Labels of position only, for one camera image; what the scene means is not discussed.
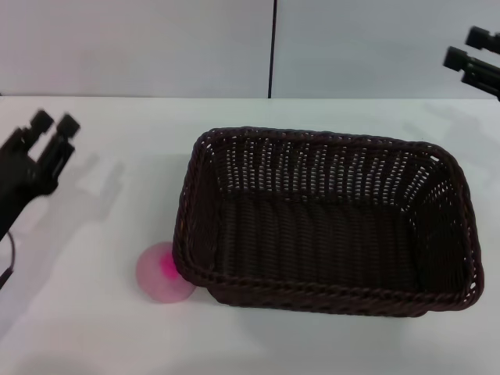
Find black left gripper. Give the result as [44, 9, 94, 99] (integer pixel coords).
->
[0, 109, 81, 240]

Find pink peach toy ball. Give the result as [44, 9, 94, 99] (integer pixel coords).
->
[135, 241, 196, 305]

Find black woven plastic basket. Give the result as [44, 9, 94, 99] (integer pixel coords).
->
[173, 125, 484, 318]

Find black cable with metal plug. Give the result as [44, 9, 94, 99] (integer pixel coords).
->
[0, 232, 17, 290]

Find black vertical wall strip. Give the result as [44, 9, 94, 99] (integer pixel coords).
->
[267, 0, 278, 99]

